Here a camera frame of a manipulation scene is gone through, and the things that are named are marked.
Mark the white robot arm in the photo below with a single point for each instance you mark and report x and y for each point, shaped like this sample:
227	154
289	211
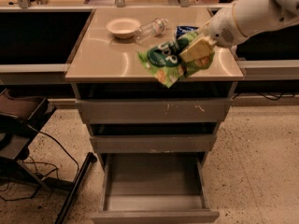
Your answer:
257	16

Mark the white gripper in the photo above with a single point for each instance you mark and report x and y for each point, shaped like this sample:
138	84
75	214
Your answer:
221	28

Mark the black cart with tray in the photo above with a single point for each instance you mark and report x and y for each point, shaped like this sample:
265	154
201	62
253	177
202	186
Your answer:
21	118

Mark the blue soda can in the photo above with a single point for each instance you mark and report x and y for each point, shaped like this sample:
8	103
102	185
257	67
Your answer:
182	30

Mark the clear plastic water bottle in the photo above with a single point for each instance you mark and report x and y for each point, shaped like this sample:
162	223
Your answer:
150	30

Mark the green rice chip bag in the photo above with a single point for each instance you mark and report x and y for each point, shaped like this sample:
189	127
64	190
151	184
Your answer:
164	63

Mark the grey drawer cabinet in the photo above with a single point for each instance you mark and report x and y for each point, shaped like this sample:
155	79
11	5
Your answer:
108	68

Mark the top grey drawer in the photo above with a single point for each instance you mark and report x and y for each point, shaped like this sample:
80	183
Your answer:
146	111

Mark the middle grey drawer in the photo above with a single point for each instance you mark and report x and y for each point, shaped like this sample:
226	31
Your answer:
153	143

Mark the grey drawer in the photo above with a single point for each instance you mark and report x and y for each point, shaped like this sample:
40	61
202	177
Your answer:
146	111
160	188
153	143

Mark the white paper bowl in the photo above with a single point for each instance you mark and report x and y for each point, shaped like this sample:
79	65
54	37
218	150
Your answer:
123	28

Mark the bottom grey drawer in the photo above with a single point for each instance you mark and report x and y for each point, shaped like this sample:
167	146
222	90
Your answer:
160	188

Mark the black cart leg bar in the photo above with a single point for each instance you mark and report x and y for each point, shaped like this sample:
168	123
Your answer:
90	158

